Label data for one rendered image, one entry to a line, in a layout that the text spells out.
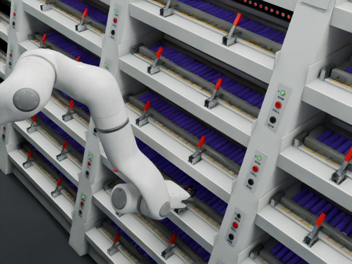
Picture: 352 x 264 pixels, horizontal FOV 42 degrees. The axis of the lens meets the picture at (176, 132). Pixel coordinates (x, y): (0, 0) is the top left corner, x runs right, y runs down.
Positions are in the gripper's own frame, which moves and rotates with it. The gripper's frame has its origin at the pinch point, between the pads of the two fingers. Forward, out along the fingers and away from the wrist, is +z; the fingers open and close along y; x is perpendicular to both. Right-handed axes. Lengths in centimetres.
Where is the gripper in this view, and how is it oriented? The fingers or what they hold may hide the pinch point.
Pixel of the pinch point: (188, 191)
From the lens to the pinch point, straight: 154.7
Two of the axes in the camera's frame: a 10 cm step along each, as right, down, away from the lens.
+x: 3.6, -8.9, -2.6
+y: 6.8, 4.5, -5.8
